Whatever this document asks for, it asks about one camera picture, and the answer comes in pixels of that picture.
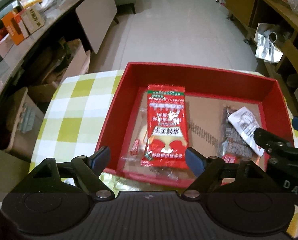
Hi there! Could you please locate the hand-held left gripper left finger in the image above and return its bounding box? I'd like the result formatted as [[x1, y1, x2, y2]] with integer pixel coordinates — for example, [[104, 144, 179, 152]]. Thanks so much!
[[14, 146, 114, 201]]

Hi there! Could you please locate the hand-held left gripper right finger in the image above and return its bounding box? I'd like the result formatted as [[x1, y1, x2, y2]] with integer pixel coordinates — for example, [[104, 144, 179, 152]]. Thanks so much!
[[181, 148, 284, 200]]

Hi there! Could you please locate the clear packet white printed label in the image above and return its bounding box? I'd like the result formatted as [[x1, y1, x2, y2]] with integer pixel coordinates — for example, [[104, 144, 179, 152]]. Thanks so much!
[[228, 106, 266, 157]]

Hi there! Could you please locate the dark snack packet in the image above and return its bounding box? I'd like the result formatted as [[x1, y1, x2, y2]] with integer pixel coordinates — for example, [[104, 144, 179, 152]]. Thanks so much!
[[220, 106, 254, 164]]

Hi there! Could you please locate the clear steamed cake packet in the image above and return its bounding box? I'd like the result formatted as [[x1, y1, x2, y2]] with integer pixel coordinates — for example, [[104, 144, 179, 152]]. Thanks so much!
[[120, 105, 179, 180]]

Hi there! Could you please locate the red snack packet green stripe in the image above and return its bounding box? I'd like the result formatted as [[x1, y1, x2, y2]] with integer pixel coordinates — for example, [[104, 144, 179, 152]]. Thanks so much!
[[140, 84, 189, 169]]

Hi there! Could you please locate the red cardboard box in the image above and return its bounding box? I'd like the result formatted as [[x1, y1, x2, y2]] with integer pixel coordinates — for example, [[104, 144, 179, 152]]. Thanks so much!
[[95, 62, 295, 188]]

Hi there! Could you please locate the green white checked tablecloth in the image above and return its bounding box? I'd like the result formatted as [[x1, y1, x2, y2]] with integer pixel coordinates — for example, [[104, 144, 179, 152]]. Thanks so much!
[[29, 69, 298, 230]]

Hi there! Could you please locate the silver foil bag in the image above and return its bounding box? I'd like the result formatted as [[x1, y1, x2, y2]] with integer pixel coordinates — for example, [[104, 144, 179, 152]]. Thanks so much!
[[255, 24, 284, 63]]

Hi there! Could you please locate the beige storage bin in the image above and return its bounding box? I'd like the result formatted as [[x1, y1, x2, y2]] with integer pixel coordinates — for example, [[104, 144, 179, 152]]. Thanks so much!
[[3, 87, 45, 159]]

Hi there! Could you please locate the brown cardboard box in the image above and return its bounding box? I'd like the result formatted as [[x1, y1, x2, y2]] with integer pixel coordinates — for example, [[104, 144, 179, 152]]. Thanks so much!
[[28, 39, 91, 103]]

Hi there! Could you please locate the wooden shelf unit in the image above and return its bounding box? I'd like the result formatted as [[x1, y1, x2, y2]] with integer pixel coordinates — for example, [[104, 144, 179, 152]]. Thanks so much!
[[225, 0, 298, 120]]

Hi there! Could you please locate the long dark sideboard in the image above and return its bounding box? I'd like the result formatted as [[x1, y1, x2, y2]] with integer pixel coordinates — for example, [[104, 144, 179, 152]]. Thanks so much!
[[0, 0, 118, 155]]

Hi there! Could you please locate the beige cabinet door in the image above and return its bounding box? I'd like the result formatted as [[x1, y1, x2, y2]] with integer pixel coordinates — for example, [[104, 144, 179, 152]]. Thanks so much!
[[75, 0, 118, 55]]

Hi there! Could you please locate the white printed box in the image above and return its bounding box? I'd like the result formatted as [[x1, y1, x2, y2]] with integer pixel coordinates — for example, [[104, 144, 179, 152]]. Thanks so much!
[[20, 7, 45, 34]]

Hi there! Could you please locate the orange box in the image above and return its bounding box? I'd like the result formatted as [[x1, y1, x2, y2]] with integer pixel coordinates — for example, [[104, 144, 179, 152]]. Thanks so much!
[[1, 11, 29, 46]]

